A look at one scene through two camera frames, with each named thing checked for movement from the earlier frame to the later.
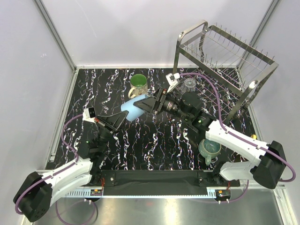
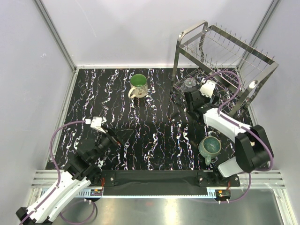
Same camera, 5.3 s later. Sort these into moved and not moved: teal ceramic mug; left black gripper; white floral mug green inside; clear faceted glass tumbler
Moved: left black gripper
Not moved: clear faceted glass tumbler; white floral mug green inside; teal ceramic mug
